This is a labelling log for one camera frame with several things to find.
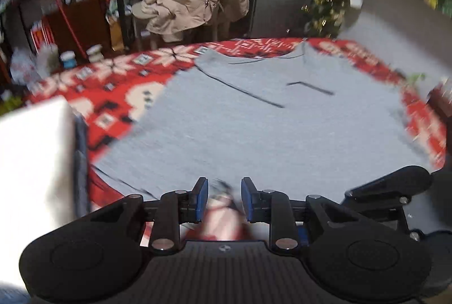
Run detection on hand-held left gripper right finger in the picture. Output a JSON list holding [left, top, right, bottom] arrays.
[[241, 177, 357, 253]]

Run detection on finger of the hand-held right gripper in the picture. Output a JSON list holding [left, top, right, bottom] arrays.
[[342, 174, 403, 211]]

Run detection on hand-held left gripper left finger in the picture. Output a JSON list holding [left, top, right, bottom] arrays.
[[90, 177, 210, 253]]

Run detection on grey sweater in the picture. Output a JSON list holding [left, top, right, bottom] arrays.
[[90, 42, 433, 206]]

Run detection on green artificial plant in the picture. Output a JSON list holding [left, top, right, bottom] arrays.
[[403, 72, 426, 85]]

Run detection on folded blue jeans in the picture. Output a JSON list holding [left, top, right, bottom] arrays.
[[72, 117, 92, 216]]

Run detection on red patterned blanket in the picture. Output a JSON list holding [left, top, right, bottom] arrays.
[[23, 37, 449, 248]]

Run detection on beige chair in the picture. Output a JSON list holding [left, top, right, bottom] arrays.
[[132, 2, 230, 50]]

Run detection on white folded cloth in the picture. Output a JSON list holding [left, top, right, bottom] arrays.
[[0, 95, 76, 294]]

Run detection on white tea cup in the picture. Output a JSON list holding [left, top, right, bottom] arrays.
[[86, 45, 104, 62]]

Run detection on small christmas tree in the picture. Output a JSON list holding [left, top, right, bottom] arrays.
[[300, 0, 350, 39]]

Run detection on brown paper bag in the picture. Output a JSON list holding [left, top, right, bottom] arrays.
[[109, 19, 124, 52]]

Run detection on wooden drawer cabinet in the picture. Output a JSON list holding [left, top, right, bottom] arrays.
[[46, 0, 114, 57]]

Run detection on black desk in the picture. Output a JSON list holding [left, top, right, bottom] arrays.
[[111, 0, 262, 53]]

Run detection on white plastic bag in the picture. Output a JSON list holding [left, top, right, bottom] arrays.
[[10, 44, 59, 82]]

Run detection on red cardboard box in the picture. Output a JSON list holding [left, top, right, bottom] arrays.
[[30, 18, 55, 46]]

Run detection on red-handled broom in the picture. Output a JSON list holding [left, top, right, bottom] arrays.
[[55, 0, 87, 59]]

